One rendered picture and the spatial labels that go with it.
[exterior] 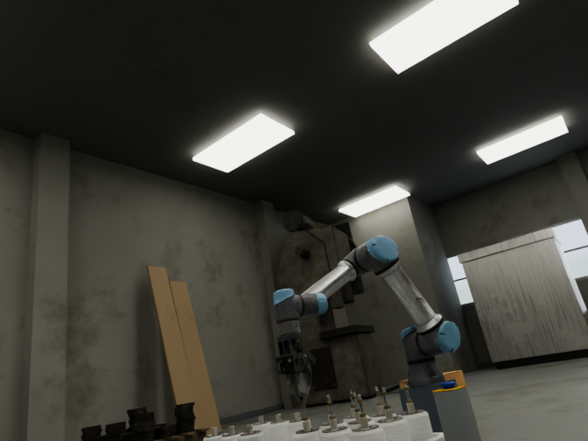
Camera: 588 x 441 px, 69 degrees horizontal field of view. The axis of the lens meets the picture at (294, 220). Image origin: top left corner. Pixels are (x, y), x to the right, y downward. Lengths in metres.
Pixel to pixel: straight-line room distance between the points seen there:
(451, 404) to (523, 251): 6.35
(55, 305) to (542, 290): 6.48
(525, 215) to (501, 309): 2.18
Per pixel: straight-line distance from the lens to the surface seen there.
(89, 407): 4.96
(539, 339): 7.53
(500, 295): 7.62
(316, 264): 6.13
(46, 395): 4.61
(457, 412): 1.34
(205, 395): 5.08
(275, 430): 1.92
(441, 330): 1.78
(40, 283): 4.73
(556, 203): 8.99
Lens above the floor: 0.42
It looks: 20 degrees up
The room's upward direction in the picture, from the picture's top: 10 degrees counter-clockwise
